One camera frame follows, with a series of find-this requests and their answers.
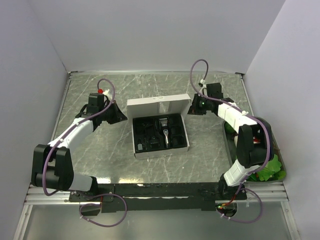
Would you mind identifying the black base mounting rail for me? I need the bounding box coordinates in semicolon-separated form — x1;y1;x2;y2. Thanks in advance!
69;181;238;213

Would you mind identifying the fake green lettuce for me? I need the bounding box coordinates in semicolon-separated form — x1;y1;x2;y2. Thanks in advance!
248;154;282;182

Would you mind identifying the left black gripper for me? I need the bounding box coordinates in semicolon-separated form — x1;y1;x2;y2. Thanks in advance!
99;100;128;125

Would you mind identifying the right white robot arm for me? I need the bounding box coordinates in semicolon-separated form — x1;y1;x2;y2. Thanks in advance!
188;79;274;199

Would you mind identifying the black silver hair clipper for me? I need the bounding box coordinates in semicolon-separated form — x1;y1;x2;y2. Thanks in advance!
159;118;170;148

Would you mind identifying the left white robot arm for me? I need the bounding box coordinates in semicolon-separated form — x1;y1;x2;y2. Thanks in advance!
31;89;128;201

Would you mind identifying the white hair clipper kit box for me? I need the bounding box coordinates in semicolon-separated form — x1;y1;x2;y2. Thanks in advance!
127;93;192;159

